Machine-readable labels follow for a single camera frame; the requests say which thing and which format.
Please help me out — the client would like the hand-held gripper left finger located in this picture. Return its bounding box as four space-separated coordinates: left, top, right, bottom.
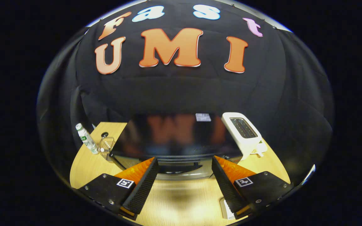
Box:
77 157 160 220

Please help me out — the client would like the white rectangular plate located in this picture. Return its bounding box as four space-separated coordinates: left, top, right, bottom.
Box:
219 197 236 220

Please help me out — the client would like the black toaster oven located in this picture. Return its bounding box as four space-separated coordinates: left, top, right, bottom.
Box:
109 113 243 181

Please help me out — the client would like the white pop-up toaster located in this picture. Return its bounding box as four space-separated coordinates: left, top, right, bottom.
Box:
221 112 262 160

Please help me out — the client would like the black backdrop cloth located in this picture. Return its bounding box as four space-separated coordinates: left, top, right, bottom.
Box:
37 0 335 186

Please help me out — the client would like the small white dish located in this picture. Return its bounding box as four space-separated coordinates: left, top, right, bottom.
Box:
251 142 268 157

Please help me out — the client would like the wire mesh holder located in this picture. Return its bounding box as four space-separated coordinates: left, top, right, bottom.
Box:
99 132 115 162

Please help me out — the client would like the white plastic bottle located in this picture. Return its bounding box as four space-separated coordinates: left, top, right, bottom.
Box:
75 123 100 155

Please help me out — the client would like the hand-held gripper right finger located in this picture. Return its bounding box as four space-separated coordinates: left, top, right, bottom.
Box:
212 156 294 219

